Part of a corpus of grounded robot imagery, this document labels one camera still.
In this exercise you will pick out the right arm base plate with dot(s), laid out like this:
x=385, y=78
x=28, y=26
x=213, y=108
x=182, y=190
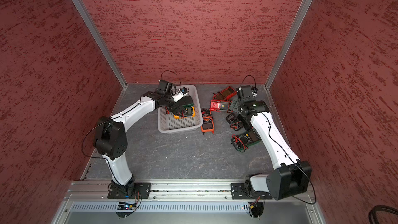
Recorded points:
x=241, y=191

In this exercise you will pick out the dark red flat multimeter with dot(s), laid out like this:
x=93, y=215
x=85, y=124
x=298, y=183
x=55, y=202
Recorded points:
x=225, y=94

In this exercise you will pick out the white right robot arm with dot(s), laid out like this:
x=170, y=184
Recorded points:
x=290, y=175

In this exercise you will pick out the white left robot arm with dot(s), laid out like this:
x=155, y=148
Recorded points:
x=110, y=138

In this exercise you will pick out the green multimeter DT9205A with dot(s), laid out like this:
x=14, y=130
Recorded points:
x=242, y=142

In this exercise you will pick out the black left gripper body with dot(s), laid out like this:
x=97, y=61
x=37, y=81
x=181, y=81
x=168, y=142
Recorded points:
x=169, y=102

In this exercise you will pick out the red clamp meter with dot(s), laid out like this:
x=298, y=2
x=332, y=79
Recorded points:
x=220, y=106

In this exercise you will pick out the red probe leads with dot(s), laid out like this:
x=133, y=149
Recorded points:
x=167, y=110

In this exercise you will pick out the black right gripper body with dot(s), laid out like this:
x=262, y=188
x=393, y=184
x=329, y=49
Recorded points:
x=237, y=104

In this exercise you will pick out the white plastic perforated basket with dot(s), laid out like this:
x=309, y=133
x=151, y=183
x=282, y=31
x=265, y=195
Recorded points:
x=168, y=124

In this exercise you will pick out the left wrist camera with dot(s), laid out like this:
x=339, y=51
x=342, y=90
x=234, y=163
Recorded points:
x=170, y=91

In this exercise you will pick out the yellow multimeter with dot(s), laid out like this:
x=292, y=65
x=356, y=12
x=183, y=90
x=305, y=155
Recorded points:
x=187, y=112

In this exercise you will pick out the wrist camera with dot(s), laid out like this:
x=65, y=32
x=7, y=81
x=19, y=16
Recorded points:
x=246, y=93
x=170, y=91

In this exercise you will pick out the small black multimeter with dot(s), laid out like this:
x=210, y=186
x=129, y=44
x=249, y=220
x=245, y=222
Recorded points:
x=234, y=122

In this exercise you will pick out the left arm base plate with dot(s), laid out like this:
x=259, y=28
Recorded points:
x=129, y=191

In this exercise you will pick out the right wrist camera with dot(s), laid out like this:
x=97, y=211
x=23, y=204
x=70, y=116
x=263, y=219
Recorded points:
x=246, y=93

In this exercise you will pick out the green multimeter face down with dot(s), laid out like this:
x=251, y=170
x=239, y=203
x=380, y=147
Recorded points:
x=186, y=102

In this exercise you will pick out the orange black multimeter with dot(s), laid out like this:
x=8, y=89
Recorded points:
x=208, y=122

